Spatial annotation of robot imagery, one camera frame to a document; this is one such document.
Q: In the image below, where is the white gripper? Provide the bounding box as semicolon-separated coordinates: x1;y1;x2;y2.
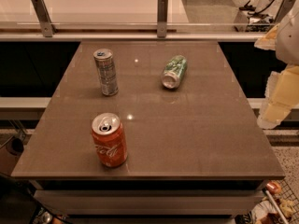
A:
254;7;299;130

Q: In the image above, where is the green soda can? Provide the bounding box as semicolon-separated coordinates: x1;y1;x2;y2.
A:
161;55;188;89

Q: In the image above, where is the tall silver slim can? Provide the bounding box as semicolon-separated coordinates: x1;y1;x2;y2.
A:
93;49;118;96

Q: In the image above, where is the orange soda can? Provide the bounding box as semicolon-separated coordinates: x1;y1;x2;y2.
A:
92;113;128;168

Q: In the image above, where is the right metal rail bracket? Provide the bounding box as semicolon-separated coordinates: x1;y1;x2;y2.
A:
274;0;296;23

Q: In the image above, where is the metal rail bracket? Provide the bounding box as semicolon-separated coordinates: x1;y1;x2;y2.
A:
274;0;296;23
157;0;168;38
31;0;56;37

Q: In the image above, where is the middle metal rail bracket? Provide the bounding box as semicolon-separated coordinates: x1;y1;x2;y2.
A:
157;0;168;38

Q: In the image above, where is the wire basket with items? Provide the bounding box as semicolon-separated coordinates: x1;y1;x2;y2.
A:
249;180;299;224

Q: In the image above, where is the left metal rail bracket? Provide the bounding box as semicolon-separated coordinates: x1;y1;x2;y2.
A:
31;0;56;37

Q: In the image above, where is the glass barrier rail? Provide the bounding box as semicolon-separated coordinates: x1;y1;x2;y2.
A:
0;21;265;42

